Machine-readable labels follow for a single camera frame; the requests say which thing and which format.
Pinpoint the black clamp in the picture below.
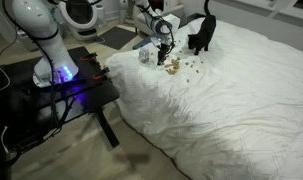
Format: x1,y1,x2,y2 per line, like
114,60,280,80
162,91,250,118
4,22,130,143
92,67,110,80

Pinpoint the black cable bundle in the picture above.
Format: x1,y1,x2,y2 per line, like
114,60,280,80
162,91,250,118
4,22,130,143
0,6,72,134

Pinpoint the black robot table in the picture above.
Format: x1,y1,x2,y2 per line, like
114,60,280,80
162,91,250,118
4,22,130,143
0,47,119,149

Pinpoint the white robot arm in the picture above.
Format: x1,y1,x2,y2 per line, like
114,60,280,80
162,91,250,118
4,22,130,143
2,0,180,88

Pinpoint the white round appliance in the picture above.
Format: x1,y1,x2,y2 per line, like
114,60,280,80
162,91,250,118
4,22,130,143
59,0,98,41

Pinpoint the dark floor mat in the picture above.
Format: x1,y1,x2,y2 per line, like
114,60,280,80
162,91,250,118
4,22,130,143
101,26,136,50

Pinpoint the white quilted duvet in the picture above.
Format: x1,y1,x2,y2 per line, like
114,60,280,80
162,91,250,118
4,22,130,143
105,20,303,180

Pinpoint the black cat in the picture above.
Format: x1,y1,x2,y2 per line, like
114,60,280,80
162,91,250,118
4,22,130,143
188,0,216,55

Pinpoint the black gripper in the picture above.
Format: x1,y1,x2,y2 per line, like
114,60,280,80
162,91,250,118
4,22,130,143
158,44,170,65

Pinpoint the orange handled clamp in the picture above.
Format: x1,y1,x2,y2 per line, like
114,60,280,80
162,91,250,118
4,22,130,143
80,52,98,61

